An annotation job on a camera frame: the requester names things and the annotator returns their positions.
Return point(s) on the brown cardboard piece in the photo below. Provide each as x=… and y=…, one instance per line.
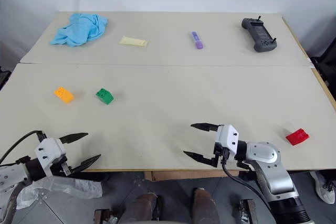
x=189, y=175

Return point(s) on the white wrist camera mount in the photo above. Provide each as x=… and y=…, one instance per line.
x=50, y=149
x=229, y=137

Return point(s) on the dark metal bracket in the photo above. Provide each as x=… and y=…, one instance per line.
x=247, y=212
x=106, y=216

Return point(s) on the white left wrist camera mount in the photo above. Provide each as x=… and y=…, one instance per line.
x=50, y=149

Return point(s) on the white sneaker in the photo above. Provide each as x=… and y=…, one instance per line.
x=323, y=186

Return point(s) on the black chair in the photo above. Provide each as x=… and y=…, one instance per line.
x=325, y=69

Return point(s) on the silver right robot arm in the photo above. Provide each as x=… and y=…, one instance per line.
x=273, y=171

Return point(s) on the light blue crumpled cloth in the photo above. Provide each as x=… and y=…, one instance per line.
x=80, y=28

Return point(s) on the dark object beside table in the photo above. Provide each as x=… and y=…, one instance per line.
x=4, y=77

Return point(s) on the grey handheld controller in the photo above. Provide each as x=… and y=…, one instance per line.
x=260, y=33

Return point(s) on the purple and white tube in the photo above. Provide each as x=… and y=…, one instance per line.
x=197, y=40

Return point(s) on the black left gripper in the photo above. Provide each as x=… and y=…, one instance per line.
x=58, y=169

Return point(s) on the red toy brick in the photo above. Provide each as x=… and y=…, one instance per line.
x=298, y=137

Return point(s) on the cream soft packet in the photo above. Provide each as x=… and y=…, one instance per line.
x=133, y=42

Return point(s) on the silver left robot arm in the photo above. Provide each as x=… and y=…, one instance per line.
x=10, y=179

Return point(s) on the orange toy brick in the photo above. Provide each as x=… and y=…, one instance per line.
x=64, y=95

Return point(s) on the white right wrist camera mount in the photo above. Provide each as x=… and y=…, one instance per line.
x=229, y=137

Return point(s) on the green toy brick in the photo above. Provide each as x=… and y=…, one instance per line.
x=105, y=96

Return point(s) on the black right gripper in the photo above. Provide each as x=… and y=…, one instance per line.
x=218, y=153

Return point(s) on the clear crumpled plastic wrap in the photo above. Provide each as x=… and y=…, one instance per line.
x=65, y=187

